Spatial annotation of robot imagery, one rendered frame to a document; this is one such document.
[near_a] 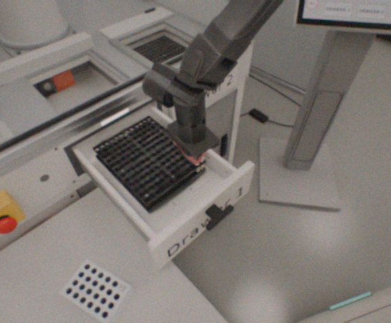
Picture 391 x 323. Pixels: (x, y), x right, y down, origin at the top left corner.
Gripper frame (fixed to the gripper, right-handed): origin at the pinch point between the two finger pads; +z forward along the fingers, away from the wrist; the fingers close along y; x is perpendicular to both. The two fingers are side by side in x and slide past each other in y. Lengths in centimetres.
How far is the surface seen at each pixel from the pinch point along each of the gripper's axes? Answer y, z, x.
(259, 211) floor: -6, 97, 43
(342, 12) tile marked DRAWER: -18, 0, 76
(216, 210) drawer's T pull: 13.3, -0.3, -4.4
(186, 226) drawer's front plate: 12.4, -0.6, -11.1
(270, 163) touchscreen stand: -26, 97, 70
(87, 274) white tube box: 5.0, 8.6, -33.1
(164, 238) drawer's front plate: 12.8, -3.1, -16.1
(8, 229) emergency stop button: -10.3, 0.7, -41.2
